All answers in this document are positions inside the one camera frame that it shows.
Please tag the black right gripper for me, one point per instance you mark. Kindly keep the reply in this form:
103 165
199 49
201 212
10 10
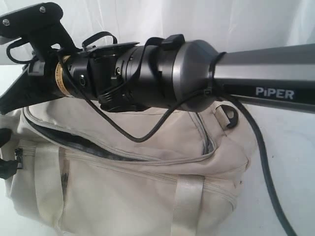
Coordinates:
33 86

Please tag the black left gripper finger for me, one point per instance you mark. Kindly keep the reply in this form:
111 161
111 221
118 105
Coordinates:
5 136
8 168

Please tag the cream fabric duffel bag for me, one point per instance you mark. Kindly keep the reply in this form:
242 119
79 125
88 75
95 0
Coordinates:
82 178

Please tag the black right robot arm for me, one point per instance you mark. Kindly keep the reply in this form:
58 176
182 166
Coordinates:
163 72

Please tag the white backdrop curtain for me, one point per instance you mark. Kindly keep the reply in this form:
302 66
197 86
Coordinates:
228 25

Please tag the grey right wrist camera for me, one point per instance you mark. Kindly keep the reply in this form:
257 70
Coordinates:
39 24

